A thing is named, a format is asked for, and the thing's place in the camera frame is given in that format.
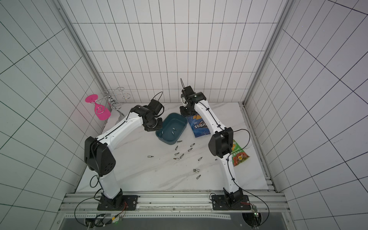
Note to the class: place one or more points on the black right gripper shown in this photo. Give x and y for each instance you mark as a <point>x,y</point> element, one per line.
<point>186,110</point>

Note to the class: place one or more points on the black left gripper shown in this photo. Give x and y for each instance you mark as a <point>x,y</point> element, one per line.
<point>159,126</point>

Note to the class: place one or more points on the teal plastic storage box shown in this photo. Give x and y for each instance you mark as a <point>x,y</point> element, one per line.
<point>172,120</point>

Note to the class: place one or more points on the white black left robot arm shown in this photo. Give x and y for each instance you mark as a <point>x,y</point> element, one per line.
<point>98,151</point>

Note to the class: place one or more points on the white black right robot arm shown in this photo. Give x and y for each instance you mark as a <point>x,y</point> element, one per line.
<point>220,144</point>

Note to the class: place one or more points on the blue Doritos chip bag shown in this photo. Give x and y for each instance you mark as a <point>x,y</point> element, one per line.
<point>198,126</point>

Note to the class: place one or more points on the chrome lamp with pink shades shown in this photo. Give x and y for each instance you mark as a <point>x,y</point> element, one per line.
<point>109,102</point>

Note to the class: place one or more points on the green orange snack bag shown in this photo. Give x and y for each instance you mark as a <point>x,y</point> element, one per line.
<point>238,154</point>

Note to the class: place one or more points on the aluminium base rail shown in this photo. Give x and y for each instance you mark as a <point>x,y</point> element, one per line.
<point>202,204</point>

